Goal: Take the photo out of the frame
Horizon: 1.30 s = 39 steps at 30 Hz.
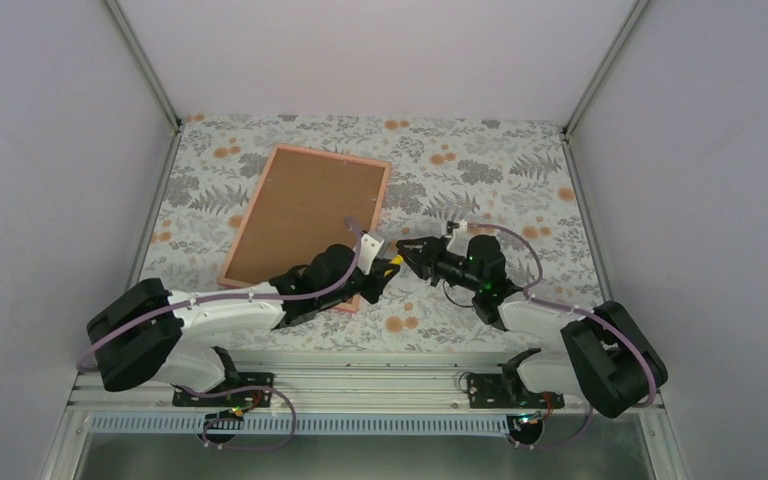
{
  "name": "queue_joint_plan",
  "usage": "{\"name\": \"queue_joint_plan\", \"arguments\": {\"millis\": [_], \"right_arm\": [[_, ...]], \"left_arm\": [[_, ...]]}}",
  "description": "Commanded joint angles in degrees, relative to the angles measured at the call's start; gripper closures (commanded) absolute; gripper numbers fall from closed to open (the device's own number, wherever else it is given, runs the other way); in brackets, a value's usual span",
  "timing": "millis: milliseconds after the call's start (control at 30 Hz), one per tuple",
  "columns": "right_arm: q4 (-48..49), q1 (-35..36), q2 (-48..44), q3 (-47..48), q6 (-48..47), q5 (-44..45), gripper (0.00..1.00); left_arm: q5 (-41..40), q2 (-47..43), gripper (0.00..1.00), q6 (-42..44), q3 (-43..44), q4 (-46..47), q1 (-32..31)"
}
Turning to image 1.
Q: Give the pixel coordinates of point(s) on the yellow handled screwdriver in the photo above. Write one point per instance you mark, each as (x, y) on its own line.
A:
(397, 261)

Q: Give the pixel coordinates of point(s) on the floral patterned table mat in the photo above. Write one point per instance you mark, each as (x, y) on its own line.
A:
(508, 178)

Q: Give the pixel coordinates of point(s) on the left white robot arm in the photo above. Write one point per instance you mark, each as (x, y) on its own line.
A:
(151, 333)

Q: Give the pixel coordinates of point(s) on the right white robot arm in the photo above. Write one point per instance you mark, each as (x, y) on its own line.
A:
(598, 355)

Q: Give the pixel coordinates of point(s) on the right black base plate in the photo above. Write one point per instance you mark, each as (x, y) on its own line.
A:
(494, 391)

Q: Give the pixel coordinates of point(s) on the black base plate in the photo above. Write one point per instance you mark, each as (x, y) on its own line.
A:
(494, 391)
(230, 394)

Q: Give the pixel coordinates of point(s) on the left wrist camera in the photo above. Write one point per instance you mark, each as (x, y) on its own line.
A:
(371, 246)

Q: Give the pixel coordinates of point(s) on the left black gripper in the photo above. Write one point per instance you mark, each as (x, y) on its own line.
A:
(378, 279)

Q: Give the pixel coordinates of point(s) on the pink picture frame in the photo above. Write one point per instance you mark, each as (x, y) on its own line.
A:
(305, 201)

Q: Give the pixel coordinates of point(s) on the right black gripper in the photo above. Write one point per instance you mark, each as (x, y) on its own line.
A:
(433, 246)

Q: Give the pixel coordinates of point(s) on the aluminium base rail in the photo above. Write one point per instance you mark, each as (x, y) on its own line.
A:
(341, 394)

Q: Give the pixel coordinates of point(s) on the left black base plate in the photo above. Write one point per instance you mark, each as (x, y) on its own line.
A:
(230, 394)

